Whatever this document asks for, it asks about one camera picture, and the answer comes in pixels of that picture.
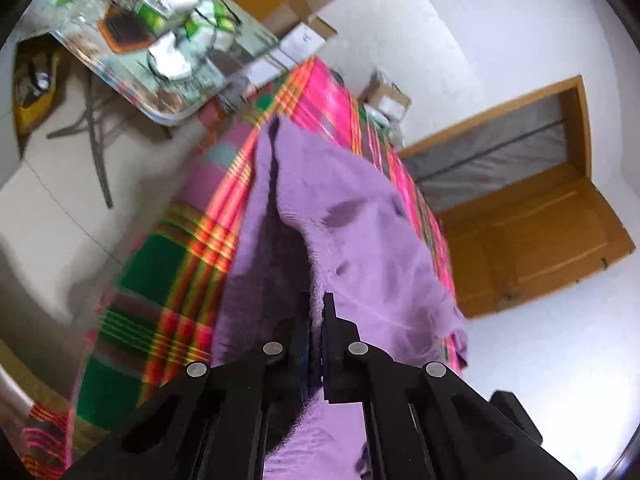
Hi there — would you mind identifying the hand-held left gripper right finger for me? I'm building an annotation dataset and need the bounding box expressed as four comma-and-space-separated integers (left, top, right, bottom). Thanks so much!
320, 291, 576, 480

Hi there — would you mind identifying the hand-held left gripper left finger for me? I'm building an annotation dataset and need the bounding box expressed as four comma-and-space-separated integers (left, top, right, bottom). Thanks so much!
62, 292, 313, 480

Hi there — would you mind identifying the pink green plaid blanket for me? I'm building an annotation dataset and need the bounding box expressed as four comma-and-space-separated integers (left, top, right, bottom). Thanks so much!
20, 57, 468, 480

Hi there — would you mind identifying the wooden door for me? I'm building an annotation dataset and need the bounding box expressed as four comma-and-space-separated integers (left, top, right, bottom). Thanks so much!
437, 177, 636, 318

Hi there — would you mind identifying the grey mailing bag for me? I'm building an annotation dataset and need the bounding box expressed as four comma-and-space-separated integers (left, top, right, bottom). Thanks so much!
365, 102, 406, 136

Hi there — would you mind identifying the clear plastic door curtain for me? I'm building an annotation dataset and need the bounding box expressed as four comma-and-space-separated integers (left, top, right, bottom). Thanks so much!
402, 95, 571, 211

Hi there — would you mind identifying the brown cardboard box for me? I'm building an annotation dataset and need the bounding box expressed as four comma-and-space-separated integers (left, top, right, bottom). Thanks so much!
357, 72, 412, 121

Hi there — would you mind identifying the white cardboard box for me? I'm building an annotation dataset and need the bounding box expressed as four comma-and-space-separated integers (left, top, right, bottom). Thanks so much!
277, 0, 338, 68

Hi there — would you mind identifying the crumpled white tissue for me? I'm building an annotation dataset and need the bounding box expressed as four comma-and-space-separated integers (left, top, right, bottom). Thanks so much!
147, 32, 193, 81

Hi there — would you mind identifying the floral top folding table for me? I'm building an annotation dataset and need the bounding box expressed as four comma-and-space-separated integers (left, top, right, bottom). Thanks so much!
10, 0, 281, 211

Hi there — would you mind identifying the yellow bag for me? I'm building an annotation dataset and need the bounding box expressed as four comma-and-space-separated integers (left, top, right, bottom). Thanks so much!
12, 52, 68, 136

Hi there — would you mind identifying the orange hairbrush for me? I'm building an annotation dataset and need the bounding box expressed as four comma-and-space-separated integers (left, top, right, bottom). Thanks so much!
97, 2, 153, 53

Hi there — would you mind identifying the white green medicine box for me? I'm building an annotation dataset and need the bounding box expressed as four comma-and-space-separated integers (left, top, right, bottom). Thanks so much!
135, 0, 176, 31

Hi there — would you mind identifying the wooden door frame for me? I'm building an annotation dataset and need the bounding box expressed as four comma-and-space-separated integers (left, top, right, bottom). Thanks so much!
397, 75, 593, 211

